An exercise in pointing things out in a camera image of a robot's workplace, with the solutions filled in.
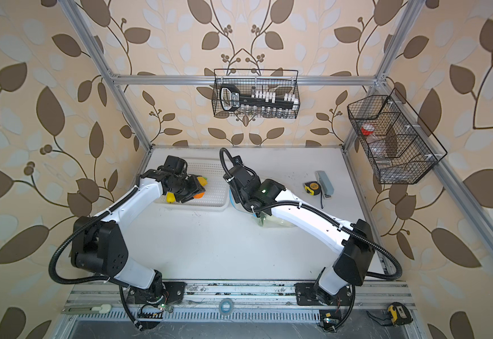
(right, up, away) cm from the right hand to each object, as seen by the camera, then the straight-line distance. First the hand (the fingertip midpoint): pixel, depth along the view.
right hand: (243, 185), depth 76 cm
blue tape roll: (-6, -42, -4) cm, 42 cm away
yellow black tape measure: (+32, -3, +23) cm, 39 cm away
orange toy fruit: (-18, -5, +9) cm, 21 cm away
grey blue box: (+38, -3, +20) cm, 43 cm away
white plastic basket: (-14, -8, +25) cm, 30 cm away
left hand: (-17, -3, +10) cm, 20 cm away
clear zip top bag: (+9, -15, +11) cm, 21 cm away
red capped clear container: (+48, +21, +4) cm, 52 cm away
